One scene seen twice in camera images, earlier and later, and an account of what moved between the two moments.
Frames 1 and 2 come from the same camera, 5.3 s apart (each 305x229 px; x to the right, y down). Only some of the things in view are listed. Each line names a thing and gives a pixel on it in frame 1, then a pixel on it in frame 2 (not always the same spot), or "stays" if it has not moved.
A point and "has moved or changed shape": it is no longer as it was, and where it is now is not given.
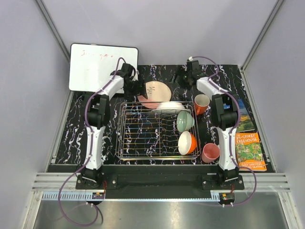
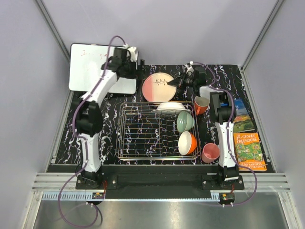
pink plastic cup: (210, 152) stays
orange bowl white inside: (187, 143) stays
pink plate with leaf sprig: (157, 92) has moved or changed shape
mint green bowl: (185, 120) stays
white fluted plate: (170, 107) stays
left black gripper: (141, 89) to (133, 75)
